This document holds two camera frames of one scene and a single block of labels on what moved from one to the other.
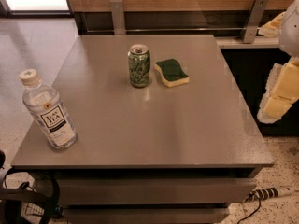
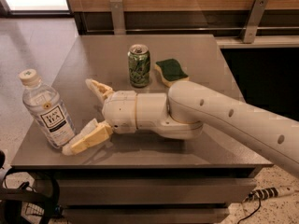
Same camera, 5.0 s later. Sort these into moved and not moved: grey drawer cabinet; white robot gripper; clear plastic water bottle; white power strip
Moved: white robot gripper
Not moved: grey drawer cabinet; clear plastic water bottle; white power strip
